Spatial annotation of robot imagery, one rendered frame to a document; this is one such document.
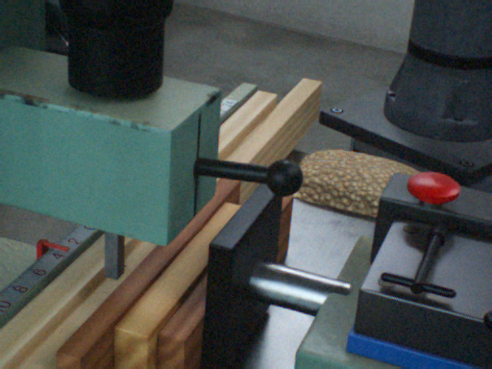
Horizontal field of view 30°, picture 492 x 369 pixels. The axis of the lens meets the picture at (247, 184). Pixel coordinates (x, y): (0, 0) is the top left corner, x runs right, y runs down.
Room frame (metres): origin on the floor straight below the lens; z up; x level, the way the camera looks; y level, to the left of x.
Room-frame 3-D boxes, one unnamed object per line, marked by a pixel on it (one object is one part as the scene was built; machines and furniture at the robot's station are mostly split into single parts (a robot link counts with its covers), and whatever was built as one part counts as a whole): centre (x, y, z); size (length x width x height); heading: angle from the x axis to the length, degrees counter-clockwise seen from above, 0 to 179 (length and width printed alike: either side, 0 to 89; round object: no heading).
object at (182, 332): (0.51, 0.00, 0.92); 0.20 x 0.02 x 0.05; 161
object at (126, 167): (0.48, 0.09, 1.03); 0.14 x 0.07 x 0.09; 71
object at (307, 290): (0.47, -0.03, 0.95); 0.09 x 0.07 x 0.09; 161
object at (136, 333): (0.50, 0.03, 0.93); 0.17 x 0.02 x 0.05; 161
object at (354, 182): (0.71, -0.10, 0.91); 0.12 x 0.09 x 0.03; 71
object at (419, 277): (0.43, -0.10, 1.01); 0.07 x 0.04 x 0.01; 161
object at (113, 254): (0.47, 0.08, 0.97); 0.01 x 0.01 x 0.05; 71
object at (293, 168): (0.45, 0.00, 1.04); 0.06 x 0.02 x 0.02; 71
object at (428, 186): (0.49, -0.11, 1.02); 0.03 x 0.03 x 0.01
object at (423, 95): (1.10, -0.24, 0.87); 0.15 x 0.15 x 0.10
